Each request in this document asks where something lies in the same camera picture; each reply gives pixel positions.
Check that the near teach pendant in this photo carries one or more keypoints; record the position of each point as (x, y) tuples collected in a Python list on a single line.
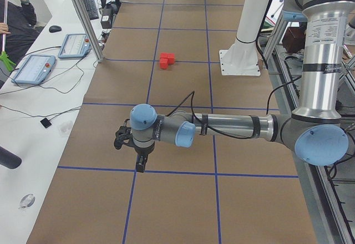
[(34, 70)]

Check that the teach pendant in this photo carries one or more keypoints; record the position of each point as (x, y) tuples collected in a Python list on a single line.
[(34, 70), (74, 46)]

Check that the small black square pad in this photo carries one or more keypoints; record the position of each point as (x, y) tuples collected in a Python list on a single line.
[(46, 123)]

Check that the far teach pendant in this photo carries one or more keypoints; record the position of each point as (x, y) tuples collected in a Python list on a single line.
[(74, 46)]

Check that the black computer mouse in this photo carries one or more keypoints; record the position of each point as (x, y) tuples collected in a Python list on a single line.
[(54, 29)]

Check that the white pedestal column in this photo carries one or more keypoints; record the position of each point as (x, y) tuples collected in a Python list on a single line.
[(241, 58)]

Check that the black keyboard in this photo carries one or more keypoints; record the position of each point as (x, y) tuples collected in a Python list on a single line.
[(91, 9)]

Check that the aluminium frame post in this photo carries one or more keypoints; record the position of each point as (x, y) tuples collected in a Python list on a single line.
[(85, 21)]

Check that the person in dark jacket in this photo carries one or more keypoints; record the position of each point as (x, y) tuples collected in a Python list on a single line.
[(19, 29)]

